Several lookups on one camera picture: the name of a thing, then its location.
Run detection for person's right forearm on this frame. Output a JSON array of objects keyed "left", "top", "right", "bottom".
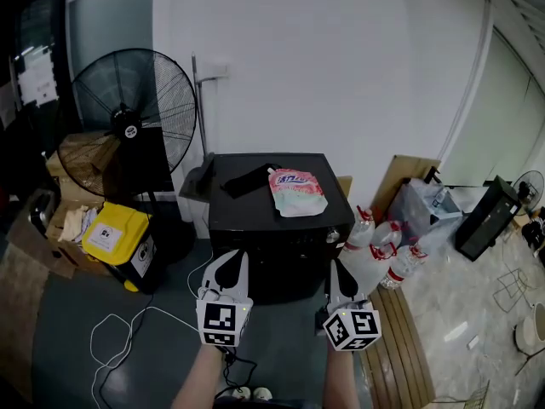
[{"left": 325, "top": 347, "right": 363, "bottom": 409}]

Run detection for clear bottle with red label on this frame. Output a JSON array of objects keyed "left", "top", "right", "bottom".
[{"left": 380, "top": 245, "right": 427, "bottom": 290}]

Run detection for clear plastic bag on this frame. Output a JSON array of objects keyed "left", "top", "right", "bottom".
[{"left": 389, "top": 181, "right": 463, "bottom": 246}]

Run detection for wire stool frame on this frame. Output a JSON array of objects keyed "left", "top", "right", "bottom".
[{"left": 493, "top": 268, "right": 540, "bottom": 314}]

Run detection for black bag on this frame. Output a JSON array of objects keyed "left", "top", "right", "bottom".
[{"left": 521, "top": 217, "right": 545, "bottom": 268}]

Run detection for closed cardboard box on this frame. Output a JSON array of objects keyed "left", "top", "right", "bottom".
[
  {"left": 57, "top": 132, "right": 124, "bottom": 175},
  {"left": 45, "top": 151, "right": 107, "bottom": 205}
]

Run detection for large black pedestal fan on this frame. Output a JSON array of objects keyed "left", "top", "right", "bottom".
[{"left": 56, "top": 48, "right": 199, "bottom": 268}]

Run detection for person's legs in jeans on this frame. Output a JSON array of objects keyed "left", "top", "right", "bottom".
[{"left": 212, "top": 396, "right": 291, "bottom": 409}]

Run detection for white paper notice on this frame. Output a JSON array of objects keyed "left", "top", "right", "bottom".
[{"left": 19, "top": 61, "right": 59, "bottom": 106}]

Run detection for white power strip with cable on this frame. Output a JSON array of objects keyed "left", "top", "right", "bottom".
[{"left": 89, "top": 249, "right": 215, "bottom": 409}]

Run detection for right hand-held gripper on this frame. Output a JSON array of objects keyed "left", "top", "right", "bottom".
[{"left": 314, "top": 258, "right": 382, "bottom": 353}]

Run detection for black floor cable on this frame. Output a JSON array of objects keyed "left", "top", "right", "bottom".
[{"left": 108, "top": 290, "right": 157, "bottom": 370}]

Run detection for black rectangular appliance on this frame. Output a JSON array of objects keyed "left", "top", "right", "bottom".
[{"left": 454, "top": 176, "right": 523, "bottom": 262}]

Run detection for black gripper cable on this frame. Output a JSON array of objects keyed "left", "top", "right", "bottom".
[{"left": 215, "top": 347, "right": 259, "bottom": 400}]

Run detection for person's left forearm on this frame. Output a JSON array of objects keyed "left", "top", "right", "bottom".
[{"left": 169, "top": 346, "right": 225, "bottom": 409}]

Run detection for crumpled papers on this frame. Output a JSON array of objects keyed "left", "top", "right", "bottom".
[{"left": 57, "top": 204, "right": 101, "bottom": 245}]

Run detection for black rectangular box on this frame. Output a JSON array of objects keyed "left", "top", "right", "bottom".
[{"left": 121, "top": 124, "right": 172, "bottom": 196}]

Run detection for pink detergent pouch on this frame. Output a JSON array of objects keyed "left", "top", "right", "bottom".
[{"left": 267, "top": 166, "right": 330, "bottom": 219}]

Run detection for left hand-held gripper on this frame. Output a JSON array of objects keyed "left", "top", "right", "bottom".
[{"left": 195, "top": 248, "right": 255, "bottom": 349}]

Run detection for silver suitcase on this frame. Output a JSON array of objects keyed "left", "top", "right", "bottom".
[{"left": 27, "top": 189, "right": 59, "bottom": 238}]

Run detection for small black fan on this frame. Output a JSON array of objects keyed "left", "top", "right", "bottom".
[{"left": 510, "top": 170, "right": 545, "bottom": 216}]

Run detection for black washing machine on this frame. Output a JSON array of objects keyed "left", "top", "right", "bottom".
[{"left": 207, "top": 153, "right": 357, "bottom": 306}]

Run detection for wire mesh chair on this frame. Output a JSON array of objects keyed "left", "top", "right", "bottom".
[{"left": 433, "top": 379, "right": 491, "bottom": 409}]

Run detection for large cardboard sheet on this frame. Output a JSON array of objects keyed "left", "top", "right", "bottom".
[{"left": 376, "top": 154, "right": 442, "bottom": 212}]

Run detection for open cardboard box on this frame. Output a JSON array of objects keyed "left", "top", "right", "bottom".
[{"left": 44, "top": 198, "right": 108, "bottom": 279}]

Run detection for grey long-handled dustpan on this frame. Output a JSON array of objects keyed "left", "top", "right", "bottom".
[{"left": 178, "top": 51, "right": 216, "bottom": 199}]

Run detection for black bin with yellow lid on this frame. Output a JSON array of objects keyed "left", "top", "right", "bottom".
[{"left": 81, "top": 201, "right": 158, "bottom": 294}]

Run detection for black cloth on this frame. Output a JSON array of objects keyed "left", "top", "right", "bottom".
[{"left": 220, "top": 163, "right": 282, "bottom": 199}]

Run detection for wooden slat mat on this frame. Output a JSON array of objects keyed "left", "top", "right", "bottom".
[{"left": 359, "top": 285, "right": 438, "bottom": 409}]

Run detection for white round pot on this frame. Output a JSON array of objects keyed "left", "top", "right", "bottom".
[{"left": 513, "top": 302, "right": 545, "bottom": 377}]

